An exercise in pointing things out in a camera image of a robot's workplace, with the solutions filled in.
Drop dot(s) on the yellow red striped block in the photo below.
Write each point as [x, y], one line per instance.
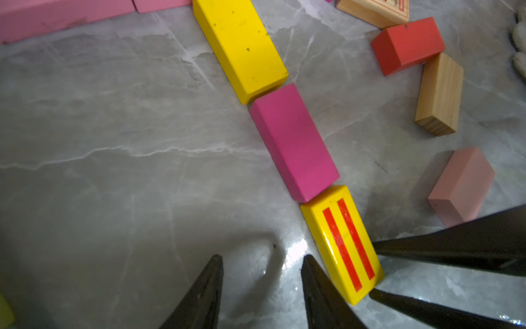
[343, 243]

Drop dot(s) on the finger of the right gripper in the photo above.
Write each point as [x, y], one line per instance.
[495, 243]
[435, 315]

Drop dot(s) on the light pink block bottom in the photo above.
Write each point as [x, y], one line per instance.
[459, 193]

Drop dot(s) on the white work glove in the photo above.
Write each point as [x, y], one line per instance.
[518, 39]

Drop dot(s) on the magenta block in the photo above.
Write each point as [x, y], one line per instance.
[294, 143]

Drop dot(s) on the pink block top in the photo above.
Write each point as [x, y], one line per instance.
[26, 19]

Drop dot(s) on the green block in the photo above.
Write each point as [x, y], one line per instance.
[7, 317]

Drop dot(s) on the patterned wooden block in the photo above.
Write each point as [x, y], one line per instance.
[379, 13]

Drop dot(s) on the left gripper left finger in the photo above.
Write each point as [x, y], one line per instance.
[200, 307]

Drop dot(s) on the tan wooden block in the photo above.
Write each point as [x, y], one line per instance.
[438, 107]

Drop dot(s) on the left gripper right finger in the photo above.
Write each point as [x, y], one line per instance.
[324, 305]

